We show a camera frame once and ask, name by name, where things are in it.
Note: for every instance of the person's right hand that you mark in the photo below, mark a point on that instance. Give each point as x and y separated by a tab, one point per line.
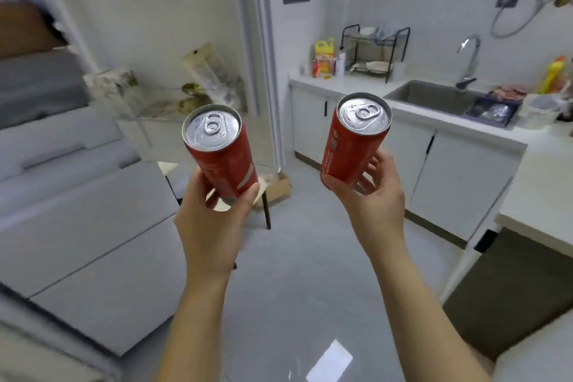
378	216

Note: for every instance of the person's left hand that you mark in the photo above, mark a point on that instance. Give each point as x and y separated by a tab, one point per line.
208	238

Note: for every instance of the person's left thumb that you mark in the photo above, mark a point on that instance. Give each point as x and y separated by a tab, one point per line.
248	202

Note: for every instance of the person's right thumb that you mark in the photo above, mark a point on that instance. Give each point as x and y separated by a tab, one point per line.
342	198

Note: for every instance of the red soda can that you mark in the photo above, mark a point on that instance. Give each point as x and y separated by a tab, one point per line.
351	149
224	158

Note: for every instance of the person's left forearm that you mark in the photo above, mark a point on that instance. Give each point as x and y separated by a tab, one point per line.
197	328

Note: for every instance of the person's right forearm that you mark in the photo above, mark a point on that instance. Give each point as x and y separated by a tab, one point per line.
416	319

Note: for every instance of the white stool with black legs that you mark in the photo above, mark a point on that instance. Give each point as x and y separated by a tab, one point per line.
267	211

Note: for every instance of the cardboard box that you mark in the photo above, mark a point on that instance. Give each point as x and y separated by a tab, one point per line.
280	189

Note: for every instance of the white kitchen cabinet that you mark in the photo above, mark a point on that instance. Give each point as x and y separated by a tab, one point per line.
465	180

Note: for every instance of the small red bottle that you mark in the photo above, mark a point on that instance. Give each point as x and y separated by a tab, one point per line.
315	69

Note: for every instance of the steel sink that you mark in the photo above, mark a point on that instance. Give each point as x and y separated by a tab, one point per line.
425	95

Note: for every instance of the white bottle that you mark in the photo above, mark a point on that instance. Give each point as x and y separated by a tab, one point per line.
340	64

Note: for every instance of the patterned paper bag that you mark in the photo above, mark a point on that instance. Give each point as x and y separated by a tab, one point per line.
212	73
114	90

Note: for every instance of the white plate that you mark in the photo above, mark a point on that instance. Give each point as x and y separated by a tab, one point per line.
374	67

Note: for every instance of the yellow detergent bottle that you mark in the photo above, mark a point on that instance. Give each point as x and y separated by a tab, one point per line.
324	55

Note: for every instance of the black dish rack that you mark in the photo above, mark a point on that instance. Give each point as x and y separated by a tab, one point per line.
405	55

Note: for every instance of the gray cloth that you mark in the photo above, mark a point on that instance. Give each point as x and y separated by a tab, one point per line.
387	32

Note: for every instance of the blue sink basket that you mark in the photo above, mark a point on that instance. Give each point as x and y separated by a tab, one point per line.
492	113

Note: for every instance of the chrome faucet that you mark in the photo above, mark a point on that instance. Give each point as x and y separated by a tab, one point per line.
473	59

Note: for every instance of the pink cloth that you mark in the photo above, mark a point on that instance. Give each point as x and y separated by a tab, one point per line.
508	93

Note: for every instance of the dark floor mat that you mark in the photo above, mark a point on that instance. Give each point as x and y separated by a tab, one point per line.
515	292

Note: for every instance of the white plastic container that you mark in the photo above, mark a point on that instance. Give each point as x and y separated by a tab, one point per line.
539	113

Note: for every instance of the gray box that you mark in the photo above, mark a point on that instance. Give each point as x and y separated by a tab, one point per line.
40	81

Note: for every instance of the yellow spray bottle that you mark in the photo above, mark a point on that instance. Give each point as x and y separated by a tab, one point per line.
551	75

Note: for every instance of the brown box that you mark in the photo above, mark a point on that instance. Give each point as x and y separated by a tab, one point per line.
27	30

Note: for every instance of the white door frame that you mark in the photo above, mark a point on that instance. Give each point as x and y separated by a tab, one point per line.
264	59

